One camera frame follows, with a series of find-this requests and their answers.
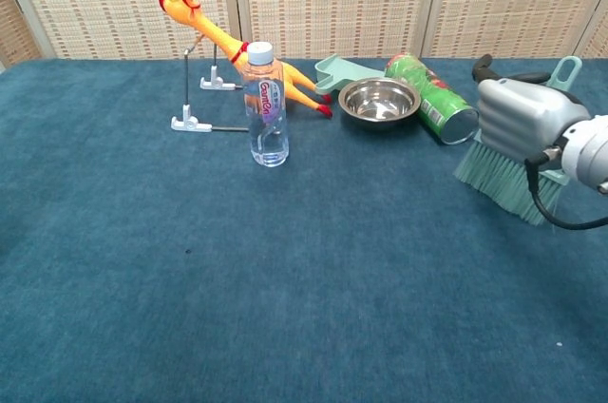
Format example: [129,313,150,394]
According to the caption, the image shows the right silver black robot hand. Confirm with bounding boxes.
[471,53,593,171]

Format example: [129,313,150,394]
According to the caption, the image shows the stainless steel bowl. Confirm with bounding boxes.
[337,77,422,132]

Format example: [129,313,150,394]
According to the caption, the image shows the metal rod stand white feet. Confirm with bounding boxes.
[170,22,251,133]

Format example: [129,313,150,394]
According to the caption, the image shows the green cylindrical snack can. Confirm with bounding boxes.
[383,52,480,145]

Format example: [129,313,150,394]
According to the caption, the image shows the clear plastic water bottle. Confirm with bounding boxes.
[241,40,290,168]

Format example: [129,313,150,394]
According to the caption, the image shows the yellow rubber chicken toy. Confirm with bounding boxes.
[156,0,333,118]

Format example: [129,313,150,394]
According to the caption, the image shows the blue felt table mat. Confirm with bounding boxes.
[0,58,608,403]

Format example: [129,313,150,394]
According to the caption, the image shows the mint green dustpan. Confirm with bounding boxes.
[313,53,387,94]

